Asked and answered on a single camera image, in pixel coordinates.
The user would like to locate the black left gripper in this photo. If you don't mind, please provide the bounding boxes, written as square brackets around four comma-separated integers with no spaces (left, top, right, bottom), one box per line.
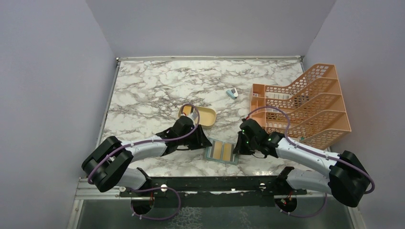
[178,125,212,151]

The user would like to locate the gold card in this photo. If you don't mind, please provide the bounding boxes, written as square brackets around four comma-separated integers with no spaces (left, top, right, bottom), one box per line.
[222,143,234,162]
[211,141,223,160]

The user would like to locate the green card holder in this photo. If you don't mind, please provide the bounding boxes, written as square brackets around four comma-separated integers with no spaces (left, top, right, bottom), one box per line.
[204,138,239,165]

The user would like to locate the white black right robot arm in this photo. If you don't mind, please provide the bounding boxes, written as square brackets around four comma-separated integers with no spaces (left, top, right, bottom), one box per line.
[233,119,371,208]

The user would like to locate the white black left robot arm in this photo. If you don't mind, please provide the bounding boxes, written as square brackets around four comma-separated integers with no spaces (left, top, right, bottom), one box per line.
[81,116,212,196]

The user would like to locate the beige oval tray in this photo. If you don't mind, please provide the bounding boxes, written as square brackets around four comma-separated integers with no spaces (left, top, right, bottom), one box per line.
[178,106,217,129]

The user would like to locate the light blue small stapler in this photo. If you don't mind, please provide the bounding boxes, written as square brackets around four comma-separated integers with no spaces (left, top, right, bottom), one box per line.
[226,88,239,99]

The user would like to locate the orange plastic file organizer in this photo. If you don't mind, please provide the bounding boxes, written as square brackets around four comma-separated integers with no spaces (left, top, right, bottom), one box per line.
[249,63,352,149]

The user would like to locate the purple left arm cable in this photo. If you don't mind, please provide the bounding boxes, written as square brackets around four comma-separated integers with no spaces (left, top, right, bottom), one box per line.
[87,104,201,185]

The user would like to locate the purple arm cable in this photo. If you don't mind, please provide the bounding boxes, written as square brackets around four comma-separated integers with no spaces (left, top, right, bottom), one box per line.
[87,104,201,185]
[244,105,376,194]

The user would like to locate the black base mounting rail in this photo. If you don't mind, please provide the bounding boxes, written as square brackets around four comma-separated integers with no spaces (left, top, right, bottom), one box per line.
[119,175,307,208]

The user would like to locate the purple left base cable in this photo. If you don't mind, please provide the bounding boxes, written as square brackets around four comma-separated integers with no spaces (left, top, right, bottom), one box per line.
[130,186,182,221]

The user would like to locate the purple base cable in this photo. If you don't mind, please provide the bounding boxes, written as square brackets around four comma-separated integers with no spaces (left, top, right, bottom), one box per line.
[130,186,182,221]
[274,193,328,219]

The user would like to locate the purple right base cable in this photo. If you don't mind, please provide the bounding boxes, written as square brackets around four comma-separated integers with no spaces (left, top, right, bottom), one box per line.
[274,193,328,219]

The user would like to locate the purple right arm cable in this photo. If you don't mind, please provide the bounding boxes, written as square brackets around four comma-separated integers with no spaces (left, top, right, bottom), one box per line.
[244,105,376,194]

